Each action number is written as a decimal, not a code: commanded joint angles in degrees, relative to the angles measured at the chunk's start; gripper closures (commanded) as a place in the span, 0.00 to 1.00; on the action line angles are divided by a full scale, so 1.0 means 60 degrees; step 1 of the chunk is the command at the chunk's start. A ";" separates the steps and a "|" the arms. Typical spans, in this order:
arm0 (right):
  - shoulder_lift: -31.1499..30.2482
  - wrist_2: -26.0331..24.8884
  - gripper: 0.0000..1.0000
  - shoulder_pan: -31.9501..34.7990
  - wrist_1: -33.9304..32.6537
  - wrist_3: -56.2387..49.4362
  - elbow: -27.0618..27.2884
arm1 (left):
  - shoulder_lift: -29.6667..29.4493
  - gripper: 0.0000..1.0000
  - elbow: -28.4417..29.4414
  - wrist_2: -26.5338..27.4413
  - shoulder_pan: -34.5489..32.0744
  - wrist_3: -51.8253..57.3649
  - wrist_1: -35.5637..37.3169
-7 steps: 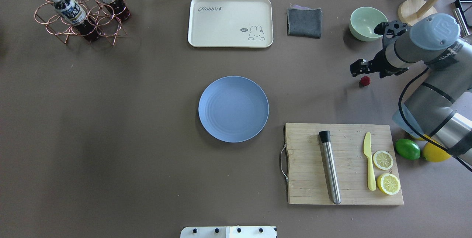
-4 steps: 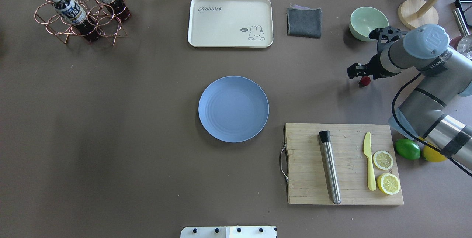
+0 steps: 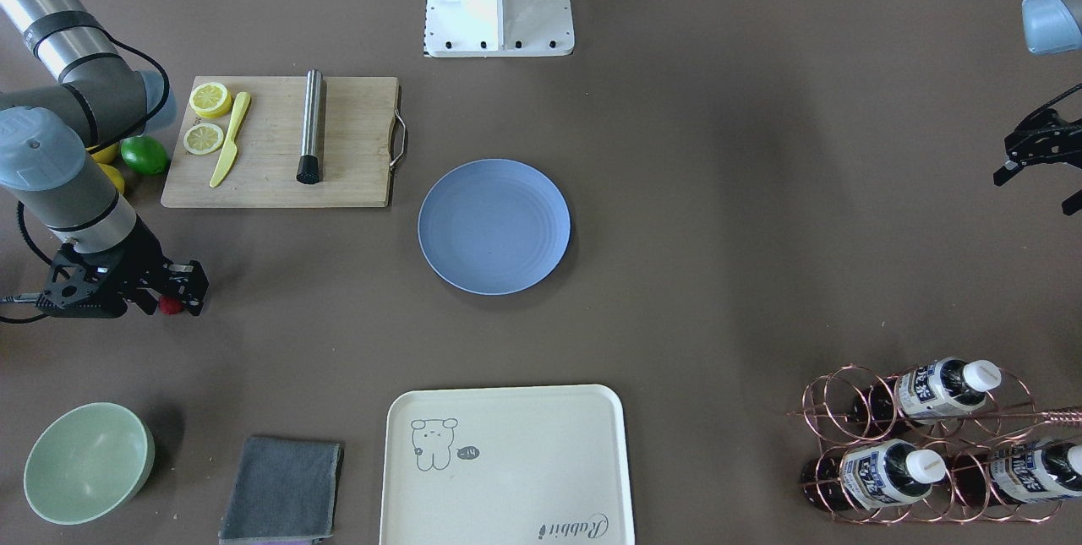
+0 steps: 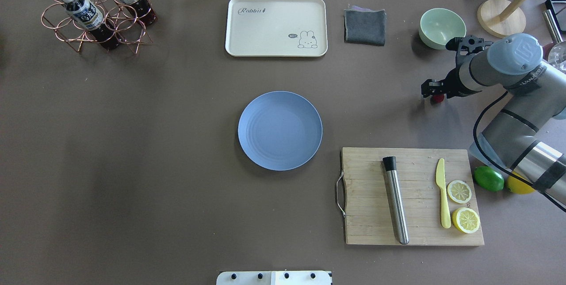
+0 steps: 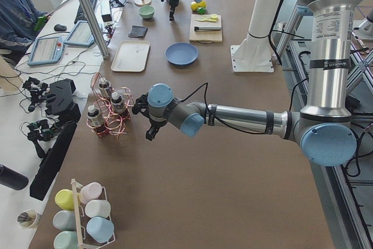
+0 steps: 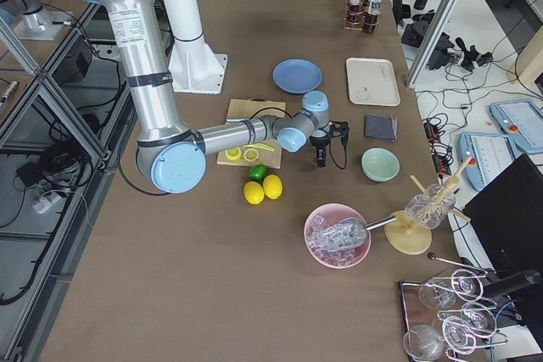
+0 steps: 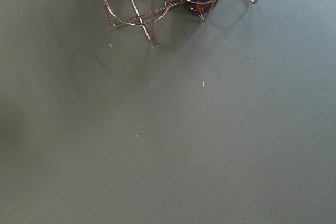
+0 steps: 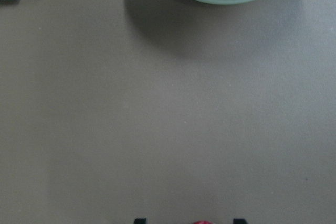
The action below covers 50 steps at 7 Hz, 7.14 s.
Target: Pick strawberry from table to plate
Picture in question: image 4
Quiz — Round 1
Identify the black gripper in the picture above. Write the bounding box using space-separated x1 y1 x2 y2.
421 37 493 98

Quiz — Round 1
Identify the red strawberry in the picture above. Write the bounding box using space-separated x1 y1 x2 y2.
431 94 446 104

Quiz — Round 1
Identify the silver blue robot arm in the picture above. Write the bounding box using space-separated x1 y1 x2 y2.
421 33 566 210

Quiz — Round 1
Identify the blue plate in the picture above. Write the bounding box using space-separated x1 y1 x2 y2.
237 91 323 171

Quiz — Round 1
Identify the light green bowl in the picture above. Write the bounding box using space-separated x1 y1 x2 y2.
419 8 467 50

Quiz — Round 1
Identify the steel muddler black tip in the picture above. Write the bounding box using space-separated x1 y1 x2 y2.
382 156 410 245

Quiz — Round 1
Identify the grey folded cloth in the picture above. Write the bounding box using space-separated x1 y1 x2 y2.
344 5 387 47

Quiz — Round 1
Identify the wooden mug tree stand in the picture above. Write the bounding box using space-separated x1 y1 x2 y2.
477 0 526 38

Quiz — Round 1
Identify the green lime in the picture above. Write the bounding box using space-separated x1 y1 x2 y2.
473 166 505 192

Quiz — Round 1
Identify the lemon slice half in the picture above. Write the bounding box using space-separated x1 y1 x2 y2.
447 180 472 204

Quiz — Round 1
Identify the whole yellow lemon upper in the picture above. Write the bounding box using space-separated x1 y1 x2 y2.
507 171 536 194

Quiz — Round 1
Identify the yellow plastic knife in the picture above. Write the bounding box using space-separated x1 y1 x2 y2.
435 158 451 229

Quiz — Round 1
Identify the lemon half near board edge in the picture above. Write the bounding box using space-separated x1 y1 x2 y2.
451 207 481 233

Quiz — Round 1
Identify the wooden cutting board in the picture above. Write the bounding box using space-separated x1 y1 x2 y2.
341 147 484 246

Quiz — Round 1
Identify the cream rabbit tray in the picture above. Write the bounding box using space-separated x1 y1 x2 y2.
225 0 328 57

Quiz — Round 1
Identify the tea bottle top of rack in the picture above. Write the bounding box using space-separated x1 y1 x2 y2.
62 0 121 50

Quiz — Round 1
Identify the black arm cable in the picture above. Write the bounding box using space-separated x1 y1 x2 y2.
472 91 566 213

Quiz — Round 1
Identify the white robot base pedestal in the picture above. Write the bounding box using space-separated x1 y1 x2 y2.
216 270 333 285

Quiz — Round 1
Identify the copper wire bottle rack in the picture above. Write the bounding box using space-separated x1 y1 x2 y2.
41 0 157 53

